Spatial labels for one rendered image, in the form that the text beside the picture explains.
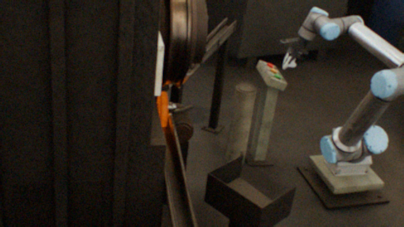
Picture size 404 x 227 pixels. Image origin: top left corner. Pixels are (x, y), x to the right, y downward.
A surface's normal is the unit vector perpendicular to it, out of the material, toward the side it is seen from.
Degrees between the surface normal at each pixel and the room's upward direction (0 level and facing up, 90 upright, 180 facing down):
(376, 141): 47
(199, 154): 0
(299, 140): 0
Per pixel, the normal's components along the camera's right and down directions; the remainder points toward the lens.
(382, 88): -0.92, 0.10
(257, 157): 0.18, 0.51
